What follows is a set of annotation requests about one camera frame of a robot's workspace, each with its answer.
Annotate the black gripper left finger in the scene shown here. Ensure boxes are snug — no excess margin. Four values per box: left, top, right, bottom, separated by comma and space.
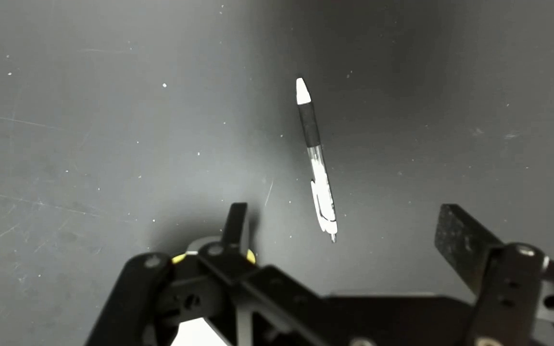
221, 202, 248, 250

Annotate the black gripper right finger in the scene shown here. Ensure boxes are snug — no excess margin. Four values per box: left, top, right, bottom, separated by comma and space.
434, 204, 502, 293

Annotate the white and black pen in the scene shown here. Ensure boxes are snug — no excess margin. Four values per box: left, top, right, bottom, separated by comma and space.
294, 77, 338, 243

